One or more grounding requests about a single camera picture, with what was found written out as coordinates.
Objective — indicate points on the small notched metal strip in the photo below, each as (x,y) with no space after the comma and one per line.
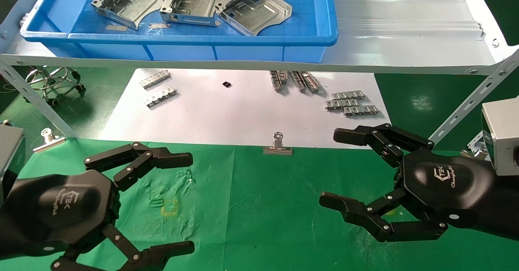
(361,110)
(155,79)
(348,95)
(161,97)
(341,104)

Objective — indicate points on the stamped sheet metal bracket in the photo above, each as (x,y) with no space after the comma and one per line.
(194,1)
(253,11)
(129,3)

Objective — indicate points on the blue plastic bin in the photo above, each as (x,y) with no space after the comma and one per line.
(284,35)

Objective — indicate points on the green table cloth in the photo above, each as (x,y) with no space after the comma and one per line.
(263,206)

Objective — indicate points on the chrome base rolling stool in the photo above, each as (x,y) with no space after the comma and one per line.
(52,76)

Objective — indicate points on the small metal rail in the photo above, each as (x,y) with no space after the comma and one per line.
(275,80)
(298,81)
(284,76)
(311,82)

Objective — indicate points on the white table sheet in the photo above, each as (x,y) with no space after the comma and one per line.
(223,112)

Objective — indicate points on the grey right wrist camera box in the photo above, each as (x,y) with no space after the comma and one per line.
(502,137)

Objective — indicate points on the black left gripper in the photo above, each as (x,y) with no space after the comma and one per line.
(61,210)

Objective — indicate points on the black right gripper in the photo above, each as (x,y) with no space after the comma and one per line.
(446,186)

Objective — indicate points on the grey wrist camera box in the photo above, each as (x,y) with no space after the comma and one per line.
(502,137)
(10,157)

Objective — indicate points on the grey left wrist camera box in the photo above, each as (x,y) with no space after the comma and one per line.
(10,157)

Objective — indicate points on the perforated white shelf strut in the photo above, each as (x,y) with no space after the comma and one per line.
(470,100)
(36,100)

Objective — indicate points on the beige tape piece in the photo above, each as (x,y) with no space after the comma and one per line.
(159,25)
(116,27)

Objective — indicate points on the white metal shelf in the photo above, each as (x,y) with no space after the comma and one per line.
(405,27)

